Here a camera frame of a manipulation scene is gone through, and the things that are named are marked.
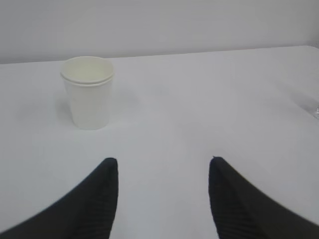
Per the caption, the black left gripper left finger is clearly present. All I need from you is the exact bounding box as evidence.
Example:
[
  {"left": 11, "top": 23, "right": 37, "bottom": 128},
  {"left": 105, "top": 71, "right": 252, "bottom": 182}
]
[{"left": 0, "top": 158, "right": 118, "bottom": 239}]

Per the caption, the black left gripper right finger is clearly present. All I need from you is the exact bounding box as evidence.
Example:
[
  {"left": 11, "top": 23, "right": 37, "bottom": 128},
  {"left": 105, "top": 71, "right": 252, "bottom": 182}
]
[{"left": 208, "top": 157, "right": 319, "bottom": 239}]

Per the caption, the white paper cup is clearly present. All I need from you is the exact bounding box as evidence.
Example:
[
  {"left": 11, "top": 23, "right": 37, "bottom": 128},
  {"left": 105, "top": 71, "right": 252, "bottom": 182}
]
[{"left": 60, "top": 56, "right": 115, "bottom": 130}]

